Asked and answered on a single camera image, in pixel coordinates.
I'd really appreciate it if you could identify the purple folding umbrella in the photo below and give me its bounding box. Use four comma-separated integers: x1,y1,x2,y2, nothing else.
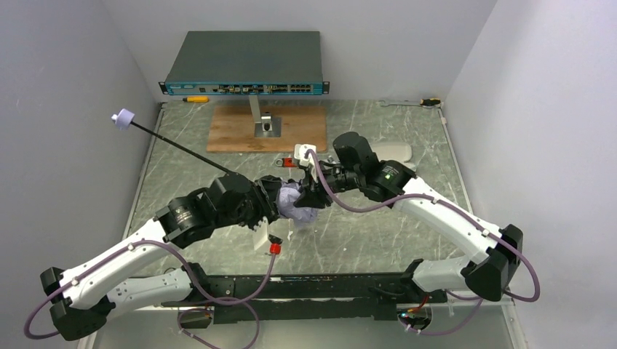
111,108,318,226

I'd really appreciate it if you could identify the beige umbrella case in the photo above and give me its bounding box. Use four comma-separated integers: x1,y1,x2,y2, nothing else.
370,142,415,169

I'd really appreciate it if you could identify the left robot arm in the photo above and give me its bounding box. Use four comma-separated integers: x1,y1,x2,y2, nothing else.
41,174,283,341

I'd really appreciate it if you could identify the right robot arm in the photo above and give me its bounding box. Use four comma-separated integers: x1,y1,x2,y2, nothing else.
293,132,523,302

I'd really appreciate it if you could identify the red adjustable wrench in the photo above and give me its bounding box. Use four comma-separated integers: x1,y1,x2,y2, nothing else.
274,156,338,170

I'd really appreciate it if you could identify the metal stand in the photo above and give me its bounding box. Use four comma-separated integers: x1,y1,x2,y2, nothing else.
249,95,282,138

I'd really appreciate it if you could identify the wooden board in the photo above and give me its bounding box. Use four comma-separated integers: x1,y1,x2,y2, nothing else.
207,105,327,153

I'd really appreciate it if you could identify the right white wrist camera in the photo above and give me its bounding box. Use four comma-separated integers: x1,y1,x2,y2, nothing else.
293,144,317,169

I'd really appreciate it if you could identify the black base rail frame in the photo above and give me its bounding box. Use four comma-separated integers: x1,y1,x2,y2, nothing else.
87,272,514,329

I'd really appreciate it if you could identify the yellow black handled wrench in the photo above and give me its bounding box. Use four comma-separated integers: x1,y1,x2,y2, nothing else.
378,98,442,108

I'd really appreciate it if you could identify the network switch rack unit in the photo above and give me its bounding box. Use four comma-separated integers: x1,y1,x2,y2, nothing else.
159,31,330,96

